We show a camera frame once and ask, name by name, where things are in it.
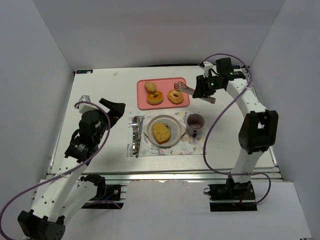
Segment metal serving tongs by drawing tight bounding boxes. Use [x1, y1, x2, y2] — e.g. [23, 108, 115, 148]
[174, 81, 216, 104]

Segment sugared orange donut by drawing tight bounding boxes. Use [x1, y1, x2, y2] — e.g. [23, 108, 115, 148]
[167, 89, 184, 105]

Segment yellow bread slice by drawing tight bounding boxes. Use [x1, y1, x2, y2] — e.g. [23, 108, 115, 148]
[152, 122, 171, 145]

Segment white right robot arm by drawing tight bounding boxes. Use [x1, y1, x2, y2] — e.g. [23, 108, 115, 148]
[192, 57, 279, 188]

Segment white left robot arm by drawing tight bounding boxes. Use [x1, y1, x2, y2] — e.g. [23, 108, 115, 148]
[17, 97, 126, 240]

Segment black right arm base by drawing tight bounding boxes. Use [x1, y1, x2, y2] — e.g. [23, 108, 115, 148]
[203, 176, 258, 212]

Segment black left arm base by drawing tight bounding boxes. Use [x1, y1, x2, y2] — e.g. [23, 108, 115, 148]
[77, 174, 127, 210]

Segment metal knife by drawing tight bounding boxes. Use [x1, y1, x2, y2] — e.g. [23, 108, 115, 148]
[131, 116, 141, 158]

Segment metal fork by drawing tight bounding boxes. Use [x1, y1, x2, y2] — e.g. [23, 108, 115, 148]
[135, 115, 145, 158]

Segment purple mug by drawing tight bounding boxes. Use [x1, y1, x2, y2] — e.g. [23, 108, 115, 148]
[186, 113, 205, 138]

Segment orange glazed donut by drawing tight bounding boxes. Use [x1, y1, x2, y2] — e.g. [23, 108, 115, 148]
[146, 91, 164, 105]

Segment round yellow bun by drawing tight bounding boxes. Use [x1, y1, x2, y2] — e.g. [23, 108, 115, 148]
[144, 81, 157, 94]

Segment pink rectangular tray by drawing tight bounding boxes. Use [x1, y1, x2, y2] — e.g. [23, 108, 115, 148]
[136, 77, 190, 110]

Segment white round plate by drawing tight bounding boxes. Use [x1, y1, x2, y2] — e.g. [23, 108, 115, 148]
[143, 115, 186, 148]

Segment floral cloth placemat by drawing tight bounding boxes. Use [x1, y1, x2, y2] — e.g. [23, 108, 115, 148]
[126, 111, 205, 157]

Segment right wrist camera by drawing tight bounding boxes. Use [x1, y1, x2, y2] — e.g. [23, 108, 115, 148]
[199, 61, 217, 78]

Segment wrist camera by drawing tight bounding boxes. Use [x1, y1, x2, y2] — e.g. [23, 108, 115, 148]
[199, 61, 217, 78]
[75, 95, 96, 114]

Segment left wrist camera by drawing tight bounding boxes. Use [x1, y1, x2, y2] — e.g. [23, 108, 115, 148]
[75, 95, 96, 114]

